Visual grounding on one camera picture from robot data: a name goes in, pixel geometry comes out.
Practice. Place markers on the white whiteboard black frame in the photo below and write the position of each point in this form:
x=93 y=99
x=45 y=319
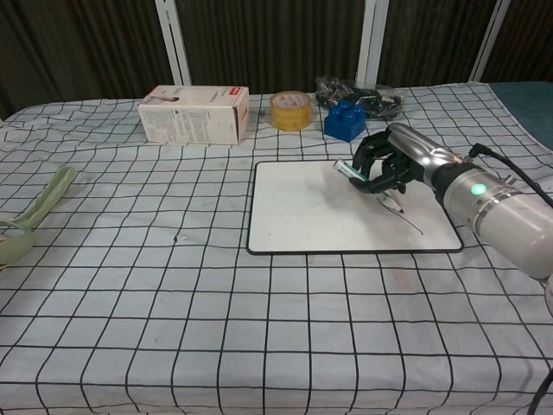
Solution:
x=345 y=207

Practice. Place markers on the marker pen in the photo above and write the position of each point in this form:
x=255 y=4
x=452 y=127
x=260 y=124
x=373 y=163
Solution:
x=371 y=186

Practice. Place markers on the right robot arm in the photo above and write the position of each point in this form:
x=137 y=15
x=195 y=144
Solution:
x=497 y=212

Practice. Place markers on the yellow tape roll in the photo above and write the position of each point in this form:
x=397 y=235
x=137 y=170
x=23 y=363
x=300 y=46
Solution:
x=290 y=110

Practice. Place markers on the black plastic bag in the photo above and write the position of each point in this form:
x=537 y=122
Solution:
x=358 y=97

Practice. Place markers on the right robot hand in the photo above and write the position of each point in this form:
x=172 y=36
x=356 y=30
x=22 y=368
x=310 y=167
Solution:
x=395 y=160

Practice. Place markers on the blue toy building block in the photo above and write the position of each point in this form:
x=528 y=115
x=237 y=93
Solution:
x=345 y=122

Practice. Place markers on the white cardboard product box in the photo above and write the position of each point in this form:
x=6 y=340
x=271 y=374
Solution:
x=194 y=114

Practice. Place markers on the green lint roller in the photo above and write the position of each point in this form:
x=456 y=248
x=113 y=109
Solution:
x=30 y=212

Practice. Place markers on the blue table pad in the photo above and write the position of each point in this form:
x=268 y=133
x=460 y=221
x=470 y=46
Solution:
x=525 y=104

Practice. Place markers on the white grid-pattern tablecloth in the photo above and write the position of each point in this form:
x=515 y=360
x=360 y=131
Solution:
x=216 y=281

